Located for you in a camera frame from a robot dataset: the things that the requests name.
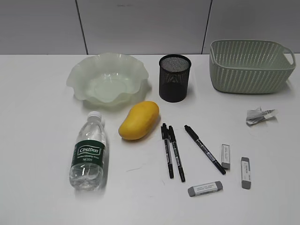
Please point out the clear water bottle green label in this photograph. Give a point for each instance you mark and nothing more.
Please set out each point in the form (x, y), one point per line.
(87, 167)

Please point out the waste paper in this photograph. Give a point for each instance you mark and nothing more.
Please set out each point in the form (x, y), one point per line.
(258, 115)

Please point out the grey white eraser bottom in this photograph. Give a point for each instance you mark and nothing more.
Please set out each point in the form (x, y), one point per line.
(205, 188)

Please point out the frosted green wavy plate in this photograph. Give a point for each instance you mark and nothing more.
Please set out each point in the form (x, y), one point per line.
(109, 80)

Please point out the pale green plastic basket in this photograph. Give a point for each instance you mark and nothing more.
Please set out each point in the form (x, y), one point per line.
(250, 66)

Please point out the yellow mango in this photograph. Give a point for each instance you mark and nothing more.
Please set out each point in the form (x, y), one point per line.
(139, 121)

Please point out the black marker pen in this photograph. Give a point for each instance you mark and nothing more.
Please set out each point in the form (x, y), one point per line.
(176, 153)
(197, 140)
(165, 137)

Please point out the grey white eraser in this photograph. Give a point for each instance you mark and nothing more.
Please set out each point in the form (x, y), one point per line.
(225, 156)
(205, 188)
(245, 173)

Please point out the black mesh pen holder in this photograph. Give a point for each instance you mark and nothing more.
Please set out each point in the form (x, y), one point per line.
(173, 77)

